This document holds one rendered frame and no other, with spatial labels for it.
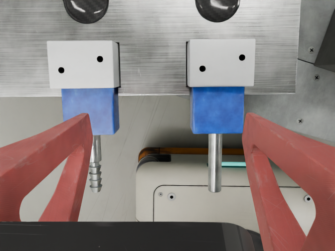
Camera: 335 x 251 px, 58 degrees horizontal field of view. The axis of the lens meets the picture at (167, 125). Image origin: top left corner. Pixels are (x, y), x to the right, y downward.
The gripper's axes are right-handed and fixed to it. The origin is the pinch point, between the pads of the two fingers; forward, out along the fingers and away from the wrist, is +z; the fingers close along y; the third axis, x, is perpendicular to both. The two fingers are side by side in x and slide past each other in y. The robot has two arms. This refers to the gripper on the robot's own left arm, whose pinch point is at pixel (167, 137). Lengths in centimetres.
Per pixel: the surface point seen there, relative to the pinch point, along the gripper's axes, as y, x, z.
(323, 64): -15.0, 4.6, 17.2
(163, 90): 0.4, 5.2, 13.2
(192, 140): -9, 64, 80
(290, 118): -13.0, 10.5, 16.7
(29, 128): 52, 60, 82
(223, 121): -4.6, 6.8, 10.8
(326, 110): -16.8, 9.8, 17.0
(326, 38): -15.8, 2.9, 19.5
